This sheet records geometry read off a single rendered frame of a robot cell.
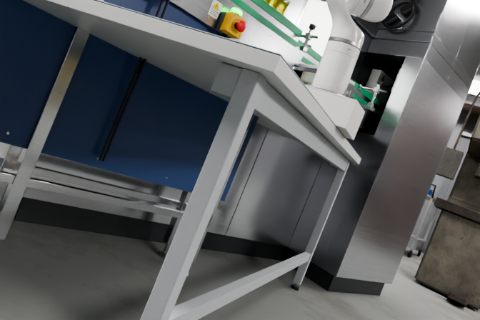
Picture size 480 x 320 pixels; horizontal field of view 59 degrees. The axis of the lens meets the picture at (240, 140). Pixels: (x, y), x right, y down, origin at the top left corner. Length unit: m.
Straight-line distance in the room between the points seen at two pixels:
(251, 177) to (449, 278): 2.64
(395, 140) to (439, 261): 2.12
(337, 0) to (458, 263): 3.30
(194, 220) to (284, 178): 1.67
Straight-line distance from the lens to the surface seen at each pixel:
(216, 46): 0.81
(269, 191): 2.40
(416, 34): 2.69
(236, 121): 0.79
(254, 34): 1.68
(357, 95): 2.45
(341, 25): 1.54
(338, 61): 1.51
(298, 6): 2.24
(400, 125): 2.53
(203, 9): 1.54
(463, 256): 4.44
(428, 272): 4.45
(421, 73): 2.61
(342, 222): 2.51
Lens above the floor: 0.57
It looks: 1 degrees up
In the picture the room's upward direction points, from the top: 22 degrees clockwise
